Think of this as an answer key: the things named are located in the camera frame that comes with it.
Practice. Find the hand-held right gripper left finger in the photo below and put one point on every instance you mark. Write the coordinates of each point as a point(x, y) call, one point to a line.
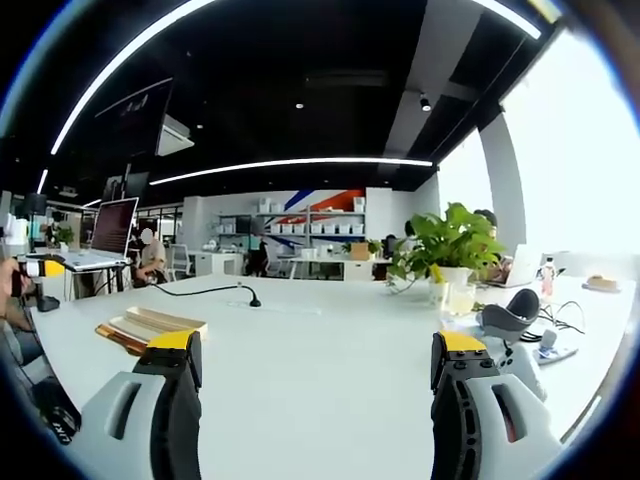
point(175, 400)

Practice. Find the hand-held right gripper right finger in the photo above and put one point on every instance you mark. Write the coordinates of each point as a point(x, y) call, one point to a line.
point(457, 400)

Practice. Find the dark brown wooden utensil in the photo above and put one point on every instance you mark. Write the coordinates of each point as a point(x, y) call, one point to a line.
point(120, 337)

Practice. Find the person's left hand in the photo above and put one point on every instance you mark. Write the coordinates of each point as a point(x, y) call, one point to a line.
point(7, 280)

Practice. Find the black stand base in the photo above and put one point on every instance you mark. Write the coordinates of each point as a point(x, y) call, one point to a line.
point(48, 303)

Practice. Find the white laptop stand table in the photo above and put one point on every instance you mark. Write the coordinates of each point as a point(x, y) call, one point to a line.
point(95, 280)

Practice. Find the open silver laptop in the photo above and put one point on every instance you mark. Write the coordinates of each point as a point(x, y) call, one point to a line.
point(112, 230)

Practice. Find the short ceiling light strip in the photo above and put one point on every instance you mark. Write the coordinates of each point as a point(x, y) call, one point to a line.
point(42, 181)

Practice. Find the person's own clothing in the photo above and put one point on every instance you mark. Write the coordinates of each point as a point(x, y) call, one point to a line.
point(17, 350)

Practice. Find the grey headset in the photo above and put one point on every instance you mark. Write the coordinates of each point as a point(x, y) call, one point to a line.
point(510, 315)

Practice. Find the clear glass jar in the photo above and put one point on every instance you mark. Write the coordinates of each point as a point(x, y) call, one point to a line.
point(462, 300)

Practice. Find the grey office chair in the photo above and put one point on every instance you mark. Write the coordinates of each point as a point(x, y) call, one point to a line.
point(179, 260)

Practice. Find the white open laptop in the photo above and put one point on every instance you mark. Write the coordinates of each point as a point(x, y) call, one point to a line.
point(522, 265)

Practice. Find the small pink bottle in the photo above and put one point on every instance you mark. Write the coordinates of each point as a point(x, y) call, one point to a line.
point(548, 280)

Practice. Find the green potted plant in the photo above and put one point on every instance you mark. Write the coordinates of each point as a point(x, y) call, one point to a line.
point(452, 240)

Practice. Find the black hanging screen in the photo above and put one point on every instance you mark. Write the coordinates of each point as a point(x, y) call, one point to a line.
point(135, 117)

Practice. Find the white ceiling air conditioner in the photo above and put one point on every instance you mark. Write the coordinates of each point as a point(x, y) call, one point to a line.
point(172, 137)

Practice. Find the cardboard box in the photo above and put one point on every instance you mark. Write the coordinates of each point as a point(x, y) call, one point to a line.
point(360, 251)

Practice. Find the brown food on plate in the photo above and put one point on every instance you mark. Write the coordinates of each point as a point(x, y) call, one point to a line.
point(602, 283)

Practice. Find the white storage shelf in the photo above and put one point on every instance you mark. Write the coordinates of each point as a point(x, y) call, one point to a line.
point(310, 227)

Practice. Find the long curved ceiling light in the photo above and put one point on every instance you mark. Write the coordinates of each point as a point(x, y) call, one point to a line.
point(125, 55)

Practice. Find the straight ceiling light strip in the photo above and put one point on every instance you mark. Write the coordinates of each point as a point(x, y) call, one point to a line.
point(300, 162)

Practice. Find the black ceiling spotlight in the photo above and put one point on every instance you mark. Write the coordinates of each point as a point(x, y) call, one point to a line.
point(425, 103)

